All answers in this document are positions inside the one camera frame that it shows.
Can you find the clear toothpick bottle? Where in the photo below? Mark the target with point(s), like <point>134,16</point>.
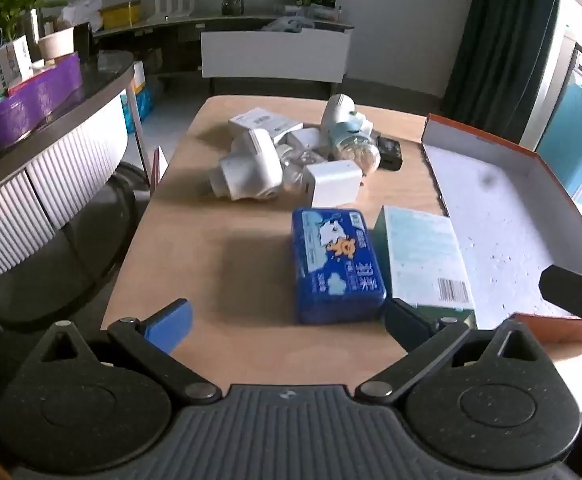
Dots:
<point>356,152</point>

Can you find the blue tissue pack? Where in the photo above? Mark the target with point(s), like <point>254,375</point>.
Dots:
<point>336,265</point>

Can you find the potted plant in white pot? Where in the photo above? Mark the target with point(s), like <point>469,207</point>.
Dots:
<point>56,42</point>

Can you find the white fluted counter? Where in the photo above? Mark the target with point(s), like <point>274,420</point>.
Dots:
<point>46,185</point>

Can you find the white plastic bag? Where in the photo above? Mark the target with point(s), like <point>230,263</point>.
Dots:
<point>83,10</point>

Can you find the white television stand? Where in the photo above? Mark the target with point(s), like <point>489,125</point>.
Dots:
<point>271,55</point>

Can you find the orange cardboard box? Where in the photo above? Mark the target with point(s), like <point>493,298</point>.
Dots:
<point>496,220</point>

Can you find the purple box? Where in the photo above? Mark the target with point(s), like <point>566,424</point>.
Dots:
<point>36,100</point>

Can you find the white ribbed handheld device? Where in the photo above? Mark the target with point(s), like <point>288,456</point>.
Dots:
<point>337,110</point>

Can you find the black power adapter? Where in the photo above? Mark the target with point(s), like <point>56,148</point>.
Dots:
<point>390,152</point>

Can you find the white printed box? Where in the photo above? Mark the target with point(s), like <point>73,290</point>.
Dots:
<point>261,121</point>

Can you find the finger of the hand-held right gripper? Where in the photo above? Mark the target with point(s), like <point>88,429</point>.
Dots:
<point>571,287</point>

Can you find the blue plastic bag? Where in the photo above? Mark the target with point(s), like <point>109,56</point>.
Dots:
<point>138,107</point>

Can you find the dark green curtain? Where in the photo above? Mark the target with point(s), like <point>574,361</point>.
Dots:
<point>501,35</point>

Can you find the white yellow cardboard box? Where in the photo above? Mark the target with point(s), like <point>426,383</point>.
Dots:
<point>138,75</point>

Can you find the white crumpled cloth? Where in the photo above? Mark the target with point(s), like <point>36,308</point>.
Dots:
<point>291,24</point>

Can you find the teal cardboard box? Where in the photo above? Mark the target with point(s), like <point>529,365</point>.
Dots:
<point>421,255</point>

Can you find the clear plastic bag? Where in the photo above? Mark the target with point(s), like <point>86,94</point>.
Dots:
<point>293,167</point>

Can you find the white router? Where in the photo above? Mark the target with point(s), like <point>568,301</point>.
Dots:
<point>168,5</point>

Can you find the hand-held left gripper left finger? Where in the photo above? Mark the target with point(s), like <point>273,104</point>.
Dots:
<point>171,325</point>

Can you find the white carton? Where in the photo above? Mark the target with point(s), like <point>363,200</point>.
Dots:
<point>13,60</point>

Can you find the large white handheld device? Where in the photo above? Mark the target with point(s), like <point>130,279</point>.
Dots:
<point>251,160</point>

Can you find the white cube charger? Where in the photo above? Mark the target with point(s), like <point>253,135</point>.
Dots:
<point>333,182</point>

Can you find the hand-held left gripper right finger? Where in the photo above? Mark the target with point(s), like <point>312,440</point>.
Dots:
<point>406,325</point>

